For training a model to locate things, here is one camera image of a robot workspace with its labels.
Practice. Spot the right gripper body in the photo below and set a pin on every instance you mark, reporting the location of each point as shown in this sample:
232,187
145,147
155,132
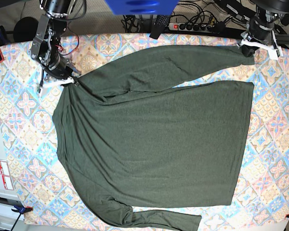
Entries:
59,68

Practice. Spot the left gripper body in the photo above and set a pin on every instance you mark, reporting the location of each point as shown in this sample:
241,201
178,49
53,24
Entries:
260,31

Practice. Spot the dark green long-sleeve shirt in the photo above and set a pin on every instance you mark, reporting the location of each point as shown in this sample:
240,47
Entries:
136,143

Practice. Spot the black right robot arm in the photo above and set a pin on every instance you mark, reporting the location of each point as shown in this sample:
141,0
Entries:
46,46

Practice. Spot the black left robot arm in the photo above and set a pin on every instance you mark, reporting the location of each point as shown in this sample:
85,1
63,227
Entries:
272,10

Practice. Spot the black round stand base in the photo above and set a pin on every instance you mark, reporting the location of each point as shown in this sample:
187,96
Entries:
25,29

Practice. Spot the white power strip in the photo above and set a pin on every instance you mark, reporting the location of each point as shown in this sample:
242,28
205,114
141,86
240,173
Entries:
190,27

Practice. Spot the blue plastic box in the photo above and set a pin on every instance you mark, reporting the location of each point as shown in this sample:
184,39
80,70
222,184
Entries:
135,7

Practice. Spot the black remote control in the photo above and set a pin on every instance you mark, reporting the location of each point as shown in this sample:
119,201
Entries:
161,22

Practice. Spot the red white labels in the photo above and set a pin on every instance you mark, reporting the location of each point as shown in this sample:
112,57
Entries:
5,177

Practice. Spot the blue clamp bottom left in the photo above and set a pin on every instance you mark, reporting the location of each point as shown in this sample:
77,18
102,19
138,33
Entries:
20,210

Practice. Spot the patterned tile tablecloth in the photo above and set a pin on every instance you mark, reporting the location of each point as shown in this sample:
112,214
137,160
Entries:
261,196

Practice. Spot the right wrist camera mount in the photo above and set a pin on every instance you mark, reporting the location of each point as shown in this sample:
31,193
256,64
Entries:
43,85

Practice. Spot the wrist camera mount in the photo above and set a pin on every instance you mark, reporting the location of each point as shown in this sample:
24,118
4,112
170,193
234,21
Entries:
43,85
273,49

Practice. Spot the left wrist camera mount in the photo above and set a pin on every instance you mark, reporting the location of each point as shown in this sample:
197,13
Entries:
273,49

